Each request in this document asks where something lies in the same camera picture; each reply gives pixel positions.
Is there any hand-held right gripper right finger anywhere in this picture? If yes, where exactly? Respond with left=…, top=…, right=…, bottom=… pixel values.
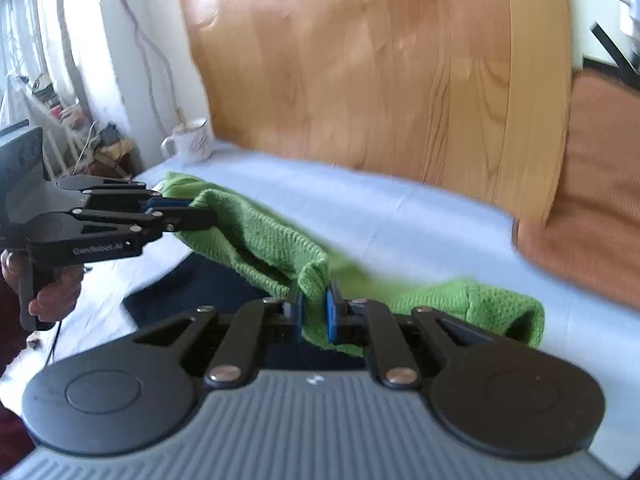
left=325, top=282, right=501, bottom=390

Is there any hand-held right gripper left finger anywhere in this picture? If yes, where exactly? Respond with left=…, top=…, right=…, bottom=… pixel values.
left=132, top=291, right=307, bottom=390

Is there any tan cardboard box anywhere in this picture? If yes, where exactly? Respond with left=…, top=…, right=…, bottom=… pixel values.
left=94, top=140, right=137, bottom=167

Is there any brown mesh mat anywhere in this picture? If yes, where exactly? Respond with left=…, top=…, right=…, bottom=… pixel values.
left=515, top=67, right=640, bottom=311

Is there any navy and green knit sweater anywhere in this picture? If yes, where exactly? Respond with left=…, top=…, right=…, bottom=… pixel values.
left=122, top=172, right=546, bottom=361

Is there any dark wall cable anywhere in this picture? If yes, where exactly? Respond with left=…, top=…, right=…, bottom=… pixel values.
left=115, top=0, right=187, bottom=126

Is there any wood pattern wall board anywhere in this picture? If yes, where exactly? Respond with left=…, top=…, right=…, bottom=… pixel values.
left=175, top=0, right=573, bottom=233

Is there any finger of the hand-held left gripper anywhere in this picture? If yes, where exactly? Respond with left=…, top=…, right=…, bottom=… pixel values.
left=72, top=206, right=217, bottom=235
left=56, top=175, right=195, bottom=211

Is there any person's left hand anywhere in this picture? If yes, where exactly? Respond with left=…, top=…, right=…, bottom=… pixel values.
left=0, top=250, right=85, bottom=322

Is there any white enamel mug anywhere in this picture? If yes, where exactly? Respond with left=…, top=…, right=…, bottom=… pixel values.
left=160, top=117, right=216, bottom=165

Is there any black tape strip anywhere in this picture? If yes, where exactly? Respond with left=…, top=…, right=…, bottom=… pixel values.
left=590, top=22, right=640, bottom=86

